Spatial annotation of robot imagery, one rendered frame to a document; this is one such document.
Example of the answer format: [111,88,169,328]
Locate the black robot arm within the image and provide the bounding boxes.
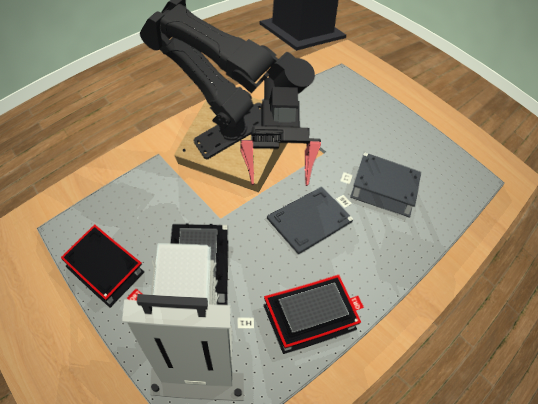
[140,0,315,159]

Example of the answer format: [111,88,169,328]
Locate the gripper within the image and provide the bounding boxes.
[240,126,321,186]

